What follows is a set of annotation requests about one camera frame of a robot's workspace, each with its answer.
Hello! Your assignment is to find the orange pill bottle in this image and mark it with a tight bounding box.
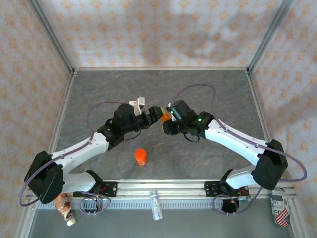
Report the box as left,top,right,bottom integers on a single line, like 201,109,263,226
134,148,149,166

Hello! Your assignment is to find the clear plastic bottle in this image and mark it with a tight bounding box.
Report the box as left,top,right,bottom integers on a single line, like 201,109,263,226
148,190,163,221

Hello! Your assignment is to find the orange patterned backdrop cloth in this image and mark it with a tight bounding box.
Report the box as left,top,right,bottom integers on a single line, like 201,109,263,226
0,0,317,238

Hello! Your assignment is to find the brown drink bottle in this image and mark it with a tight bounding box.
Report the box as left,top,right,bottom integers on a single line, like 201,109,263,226
53,193,76,227

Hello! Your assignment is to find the flag print can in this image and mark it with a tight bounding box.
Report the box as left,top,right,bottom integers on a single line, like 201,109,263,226
271,189,290,228

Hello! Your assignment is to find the aluminium frame rail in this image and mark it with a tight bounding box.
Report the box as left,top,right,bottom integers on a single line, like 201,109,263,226
73,66,249,72
246,70,272,146
48,71,77,153

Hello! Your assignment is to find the wide aluminium base rail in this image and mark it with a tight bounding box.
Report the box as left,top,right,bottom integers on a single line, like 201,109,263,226
26,179,298,200

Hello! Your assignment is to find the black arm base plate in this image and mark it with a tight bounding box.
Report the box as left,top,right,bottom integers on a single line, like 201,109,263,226
73,181,118,198
204,181,250,198

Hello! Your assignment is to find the slotted grey cable duct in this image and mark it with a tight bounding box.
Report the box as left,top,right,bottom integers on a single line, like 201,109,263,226
37,199,273,210

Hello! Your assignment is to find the aluminium frame post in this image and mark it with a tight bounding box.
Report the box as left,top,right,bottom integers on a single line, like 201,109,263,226
26,0,76,75
247,0,295,72

